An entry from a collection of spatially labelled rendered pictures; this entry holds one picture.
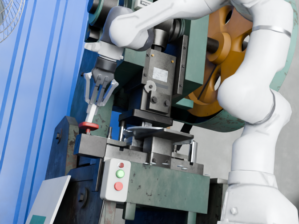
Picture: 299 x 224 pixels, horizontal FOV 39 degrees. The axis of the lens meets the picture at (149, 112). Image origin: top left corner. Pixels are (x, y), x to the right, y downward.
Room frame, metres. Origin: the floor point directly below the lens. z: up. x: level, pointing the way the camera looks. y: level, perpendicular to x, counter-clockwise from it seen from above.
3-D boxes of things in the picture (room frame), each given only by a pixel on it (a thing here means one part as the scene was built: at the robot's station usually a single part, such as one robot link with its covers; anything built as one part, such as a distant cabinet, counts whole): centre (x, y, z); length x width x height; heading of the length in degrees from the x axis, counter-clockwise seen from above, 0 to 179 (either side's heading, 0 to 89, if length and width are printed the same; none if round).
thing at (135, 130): (1.69, -0.05, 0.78); 0.29 x 0.29 x 0.01
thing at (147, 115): (1.81, 0.01, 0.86); 0.20 x 0.16 x 0.05; 116
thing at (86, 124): (1.45, 0.21, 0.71); 0.07 x 0.06 x 0.08; 26
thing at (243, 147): (1.12, -0.31, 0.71); 0.18 x 0.11 x 0.25; 130
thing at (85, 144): (1.46, 0.19, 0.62); 0.10 x 0.06 x 0.20; 116
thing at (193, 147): (1.77, -0.20, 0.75); 0.03 x 0.03 x 0.10; 26
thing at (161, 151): (1.65, -0.07, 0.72); 0.25 x 0.14 x 0.14; 26
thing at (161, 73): (1.77, -0.01, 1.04); 0.17 x 0.15 x 0.30; 26
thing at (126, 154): (1.80, 0.01, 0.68); 0.45 x 0.30 x 0.06; 116
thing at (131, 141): (1.80, 0.01, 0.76); 0.15 x 0.09 x 0.05; 116
